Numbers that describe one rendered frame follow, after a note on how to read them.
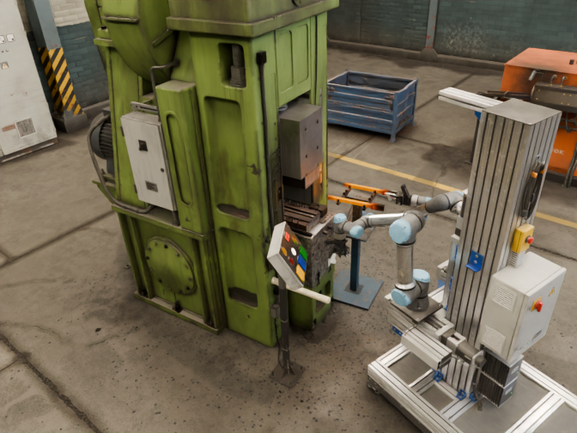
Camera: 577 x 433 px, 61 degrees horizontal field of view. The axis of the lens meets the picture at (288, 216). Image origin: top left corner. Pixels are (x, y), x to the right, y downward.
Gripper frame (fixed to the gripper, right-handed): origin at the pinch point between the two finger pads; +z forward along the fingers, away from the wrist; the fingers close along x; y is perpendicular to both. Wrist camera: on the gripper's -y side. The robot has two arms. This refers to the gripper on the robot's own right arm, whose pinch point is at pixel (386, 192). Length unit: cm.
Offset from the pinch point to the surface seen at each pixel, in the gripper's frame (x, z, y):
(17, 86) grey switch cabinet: 95, 545, 1
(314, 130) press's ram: -58, 35, -68
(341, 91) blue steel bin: 323, 163, 36
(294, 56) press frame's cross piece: -56, 49, -113
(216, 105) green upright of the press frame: -92, 84, -90
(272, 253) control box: -133, 28, -22
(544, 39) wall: 696, -82, 28
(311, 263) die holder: -75, 31, 26
